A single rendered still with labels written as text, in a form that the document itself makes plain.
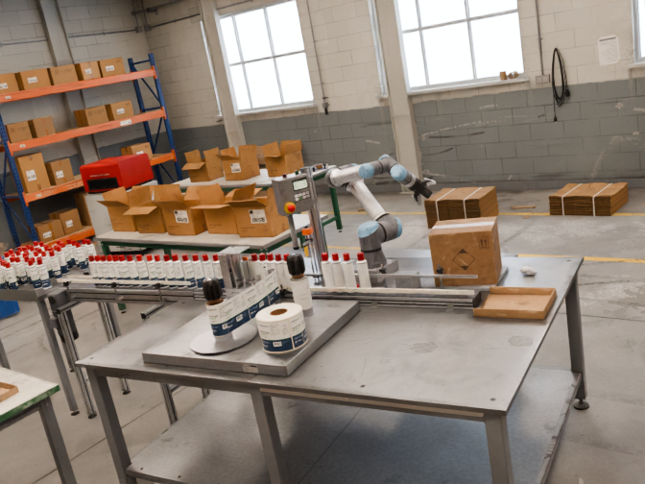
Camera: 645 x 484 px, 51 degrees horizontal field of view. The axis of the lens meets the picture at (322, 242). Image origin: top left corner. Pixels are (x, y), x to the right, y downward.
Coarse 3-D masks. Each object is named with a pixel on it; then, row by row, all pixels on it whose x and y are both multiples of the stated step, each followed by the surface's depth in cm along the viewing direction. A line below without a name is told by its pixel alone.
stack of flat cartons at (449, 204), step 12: (444, 192) 762; (456, 192) 752; (468, 192) 742; (480, 192) 733; (492, 192) 739; (432, 204) 736; (444, 204) 728; (456, 204) 720; (468, 204) 712; (480, 204) 709; (492, 204) 738; (432, 216) 741; (444, 216) 733; (456, 216) 726; (468, 216) 718; (480, 216) 710; (492, 216) 736
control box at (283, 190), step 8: (288, 176) 348; (296, 176) 345; (304, 176) 346; (280, 184) 341; (288, 184) 343; (280, 192) 342; (288, 192) 343; (296, 192) 345; (280, 200) 344; (288, 200) 344; (304, 200) 348; (280, 208) 348; (296, 208) 347; (304, 208) 349; (312, 208) 352
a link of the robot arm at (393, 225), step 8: (344, 168) 387; (344, 184) 388; (352, 184) 386; (360, 184) 385; (352, 192) 387; (360, 192) 383; (368, 192) 383; (360, 200) 383; (368, 200) 380; (368, 208) 379; (376, 208) 377; (376, 216) 375; (384, 216) 373; (384, 224) 369; (392, 224) 371; (400, 224) 374; (392, 232) 370; (400, 232) 374
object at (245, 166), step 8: (224, 152) 818; (232, 152) 828; (240, 152) 791; (248, 152) 799; (224, 160) 812; (232, 160) 801; (240, 160) 792; (248, 160) 800; (256, 160) 811; (224, 168) 816; (232, 168) 805; (240, 168) 797; (248, 168) 801; (256, 168) 811; (232, 176) 809; (240, 176) 801; (248, 176) 802
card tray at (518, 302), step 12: (492, 288) 318; (504, 288) 315; (516, 288) 312; (528, 288) 309; (540, 288) 306; (552, 288) 304; (492, 300) 311; (504, 300) 309; (516, 300) 306; (528, 300) 304; (540, 300) 302; (552, 300) 296; (480, 312) 296; (492, 312) 293; (504, 312) 290; (516, 312) 288; (528, 312) 285; (540, 312) 283
